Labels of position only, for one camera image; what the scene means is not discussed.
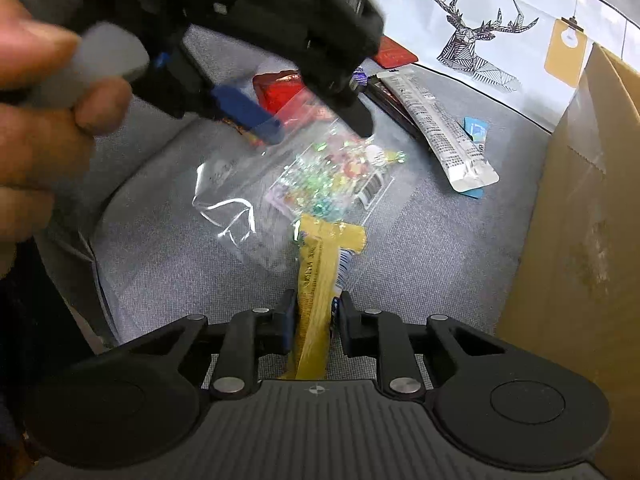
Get black chocolate bar wrapper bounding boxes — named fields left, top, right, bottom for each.
left=362, top=75, right=431, bottom=151

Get red yellow candy wrapper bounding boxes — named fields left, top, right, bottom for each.
left=221, top=118, right=265, bottom=148

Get brown cardboard box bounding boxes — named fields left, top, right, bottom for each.
left=497, top=46, right=640, bottom=479

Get large red coffee pouch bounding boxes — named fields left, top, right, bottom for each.
left=253, top=70, right=334, bottom=129

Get silver stick sachet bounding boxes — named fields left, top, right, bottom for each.
left=376, top=67, right=499, bottom=193

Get white deer print cloth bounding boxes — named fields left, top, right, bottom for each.
left=373, top=0, right=639, bottom=130

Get yellow stick sachet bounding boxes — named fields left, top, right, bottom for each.
left=283, top=214, right=367, bottom=380

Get clear bag of colourful candy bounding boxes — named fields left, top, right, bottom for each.
left=192, top=90, right=407, bottom=247

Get flat red tea packet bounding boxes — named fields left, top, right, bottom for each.
left=373, top=36, right=419, bottom=70

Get person's left hand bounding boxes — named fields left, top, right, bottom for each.
left=1, top=0, right=132, bottom=274

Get light blue stick sachet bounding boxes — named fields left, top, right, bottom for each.
left=460, top=116, right=494, bottom=200

